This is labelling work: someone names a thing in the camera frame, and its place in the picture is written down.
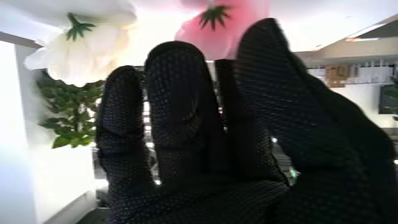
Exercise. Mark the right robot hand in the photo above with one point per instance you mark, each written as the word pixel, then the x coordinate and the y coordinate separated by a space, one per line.
pixel 250 150

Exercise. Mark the white flower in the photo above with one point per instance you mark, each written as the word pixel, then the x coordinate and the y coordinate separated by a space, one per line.
pixel 83 56

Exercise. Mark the green sprig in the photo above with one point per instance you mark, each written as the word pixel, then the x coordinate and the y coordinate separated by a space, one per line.
pixel 72 113

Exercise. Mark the pink flower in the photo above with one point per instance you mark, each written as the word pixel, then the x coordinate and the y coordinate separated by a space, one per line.
pixel 219 36

